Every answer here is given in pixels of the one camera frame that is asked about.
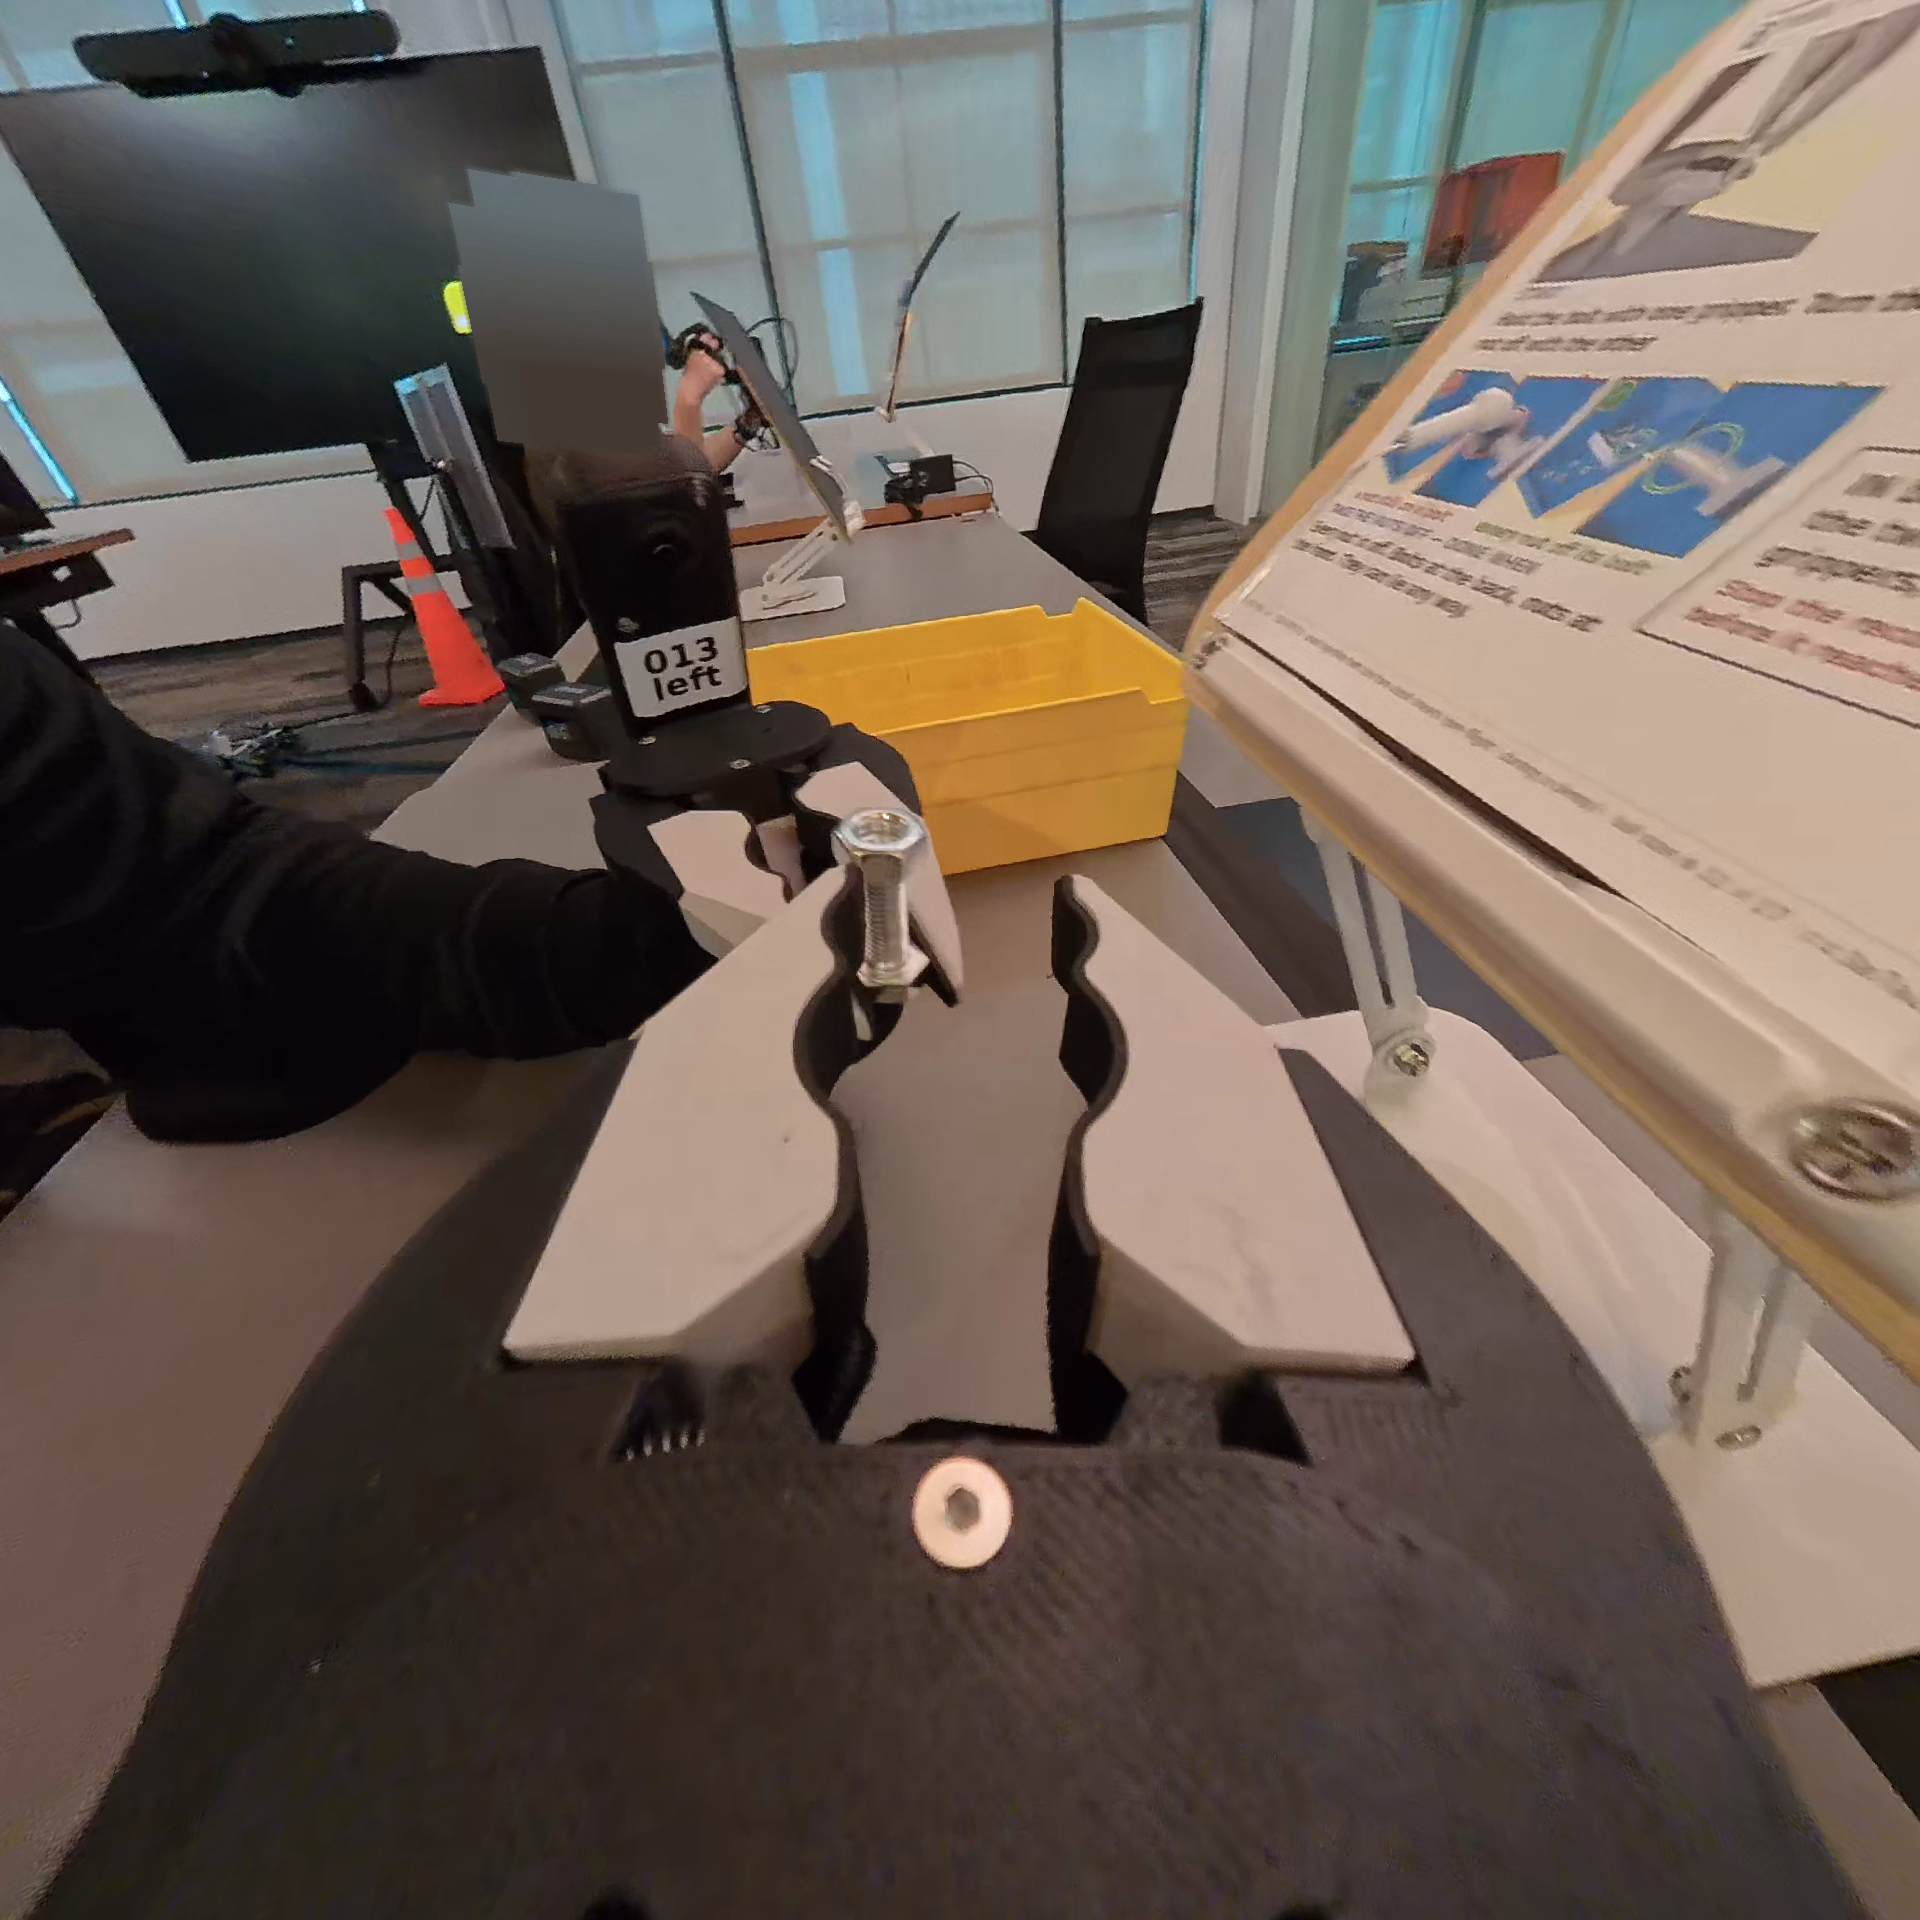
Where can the black video bar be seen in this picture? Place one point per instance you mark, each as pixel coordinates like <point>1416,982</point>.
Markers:
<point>224,54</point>

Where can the orange cabinet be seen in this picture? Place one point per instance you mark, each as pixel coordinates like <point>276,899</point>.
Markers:
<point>1493,211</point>

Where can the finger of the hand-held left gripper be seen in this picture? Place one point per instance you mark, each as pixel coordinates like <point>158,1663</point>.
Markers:
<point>722,885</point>
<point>943,922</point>

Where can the black mesh office chair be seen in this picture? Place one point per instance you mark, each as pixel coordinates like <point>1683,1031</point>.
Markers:
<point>1119,435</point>

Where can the orange traffic cone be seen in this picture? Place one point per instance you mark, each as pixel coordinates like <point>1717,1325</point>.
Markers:
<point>442,629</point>

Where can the silver hex nut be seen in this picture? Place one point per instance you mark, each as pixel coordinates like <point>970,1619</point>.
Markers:
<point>878,839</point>

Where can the silver bolt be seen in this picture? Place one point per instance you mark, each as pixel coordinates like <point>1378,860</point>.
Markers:
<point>886,922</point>

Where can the grey tilted panel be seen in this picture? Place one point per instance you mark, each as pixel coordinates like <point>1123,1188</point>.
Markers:
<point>452,464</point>

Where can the wooden document board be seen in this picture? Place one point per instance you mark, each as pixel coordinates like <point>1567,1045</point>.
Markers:
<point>1501,856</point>

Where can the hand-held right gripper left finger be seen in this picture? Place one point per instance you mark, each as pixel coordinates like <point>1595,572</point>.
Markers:
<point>704,1184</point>

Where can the white document stand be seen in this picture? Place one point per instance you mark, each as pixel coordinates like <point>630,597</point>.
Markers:
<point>1575,1202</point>

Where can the small black box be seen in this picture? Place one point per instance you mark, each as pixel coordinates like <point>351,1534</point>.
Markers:
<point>917,482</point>

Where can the person's left forearm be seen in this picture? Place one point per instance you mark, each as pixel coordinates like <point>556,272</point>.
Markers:
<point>301,932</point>

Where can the wooden office desk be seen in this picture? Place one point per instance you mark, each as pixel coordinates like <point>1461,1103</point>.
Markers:
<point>960,503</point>

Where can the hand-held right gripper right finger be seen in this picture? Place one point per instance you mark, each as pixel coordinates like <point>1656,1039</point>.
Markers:
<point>1230,1202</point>

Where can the yellow plastic bin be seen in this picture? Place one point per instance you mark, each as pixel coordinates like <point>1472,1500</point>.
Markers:
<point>1050,722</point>

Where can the black battery pack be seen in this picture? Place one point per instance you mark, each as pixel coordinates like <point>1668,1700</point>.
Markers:
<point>580,727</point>
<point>528,682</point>

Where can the tilted document board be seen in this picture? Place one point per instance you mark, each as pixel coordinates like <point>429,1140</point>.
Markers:
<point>774,406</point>
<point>915,316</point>

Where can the large black screen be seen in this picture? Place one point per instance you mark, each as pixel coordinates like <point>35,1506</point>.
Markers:
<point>270,255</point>

